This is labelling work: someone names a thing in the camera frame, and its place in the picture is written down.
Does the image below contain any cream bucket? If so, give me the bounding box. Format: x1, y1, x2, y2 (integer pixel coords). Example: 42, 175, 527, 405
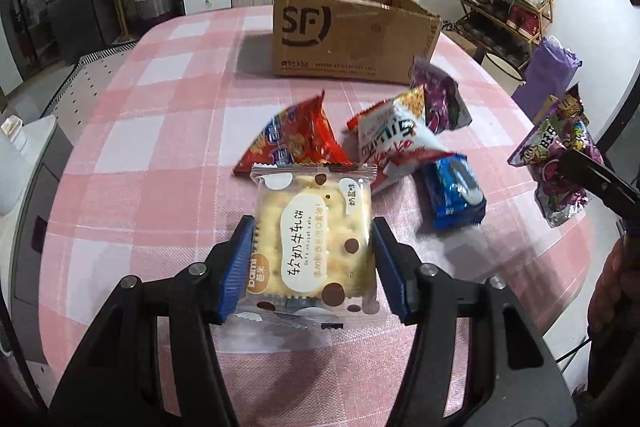
481, 52, 527, 96

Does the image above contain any small brown cardboard box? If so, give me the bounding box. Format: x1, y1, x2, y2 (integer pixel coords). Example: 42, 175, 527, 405
442, 29, 482, 60

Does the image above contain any small purple candy packet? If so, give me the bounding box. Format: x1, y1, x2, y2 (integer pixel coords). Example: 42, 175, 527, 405
410, 59, 474, 136

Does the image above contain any blue cookie packet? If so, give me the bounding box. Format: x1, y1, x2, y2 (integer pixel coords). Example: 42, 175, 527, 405
414, 153, 488, 231

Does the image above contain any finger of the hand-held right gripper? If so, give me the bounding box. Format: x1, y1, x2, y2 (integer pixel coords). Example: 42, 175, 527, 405
557, 147, 640, 221

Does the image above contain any grey dotted floor mat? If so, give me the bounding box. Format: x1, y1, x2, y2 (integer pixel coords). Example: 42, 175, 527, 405
42, 41, 139, 118

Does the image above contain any purple grape gummy packet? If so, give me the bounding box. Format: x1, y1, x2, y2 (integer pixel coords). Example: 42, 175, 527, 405
507, 83, 609, 228

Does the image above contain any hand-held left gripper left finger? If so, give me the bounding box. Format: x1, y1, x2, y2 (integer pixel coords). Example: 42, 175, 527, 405
47, 214, 256, 427

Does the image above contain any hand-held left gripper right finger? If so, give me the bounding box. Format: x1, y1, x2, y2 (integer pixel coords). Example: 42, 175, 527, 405
372, 216, 594, 427

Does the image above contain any purple bag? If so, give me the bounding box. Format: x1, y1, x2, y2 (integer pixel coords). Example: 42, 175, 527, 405
511, 36, 584, 113

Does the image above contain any dark grey fridge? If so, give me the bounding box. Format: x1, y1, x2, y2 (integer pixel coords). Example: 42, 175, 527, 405
42, 0, 109, 68

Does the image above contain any clear cracker packet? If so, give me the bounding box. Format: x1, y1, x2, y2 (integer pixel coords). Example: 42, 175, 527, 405
250, 163, 382, 333

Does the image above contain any white red chips packet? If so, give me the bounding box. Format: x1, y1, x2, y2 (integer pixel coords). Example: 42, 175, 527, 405
346, 86, 456, 196

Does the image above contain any red packet with blue label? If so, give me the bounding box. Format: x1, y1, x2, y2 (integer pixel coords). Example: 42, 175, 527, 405
233, 91, 354, 178

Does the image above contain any white flat appliance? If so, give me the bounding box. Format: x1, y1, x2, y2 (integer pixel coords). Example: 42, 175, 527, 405
0, 114, 59, 219

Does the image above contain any person's right hand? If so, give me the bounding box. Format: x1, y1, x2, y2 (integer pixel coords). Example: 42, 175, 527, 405
587, 234, 640, 348

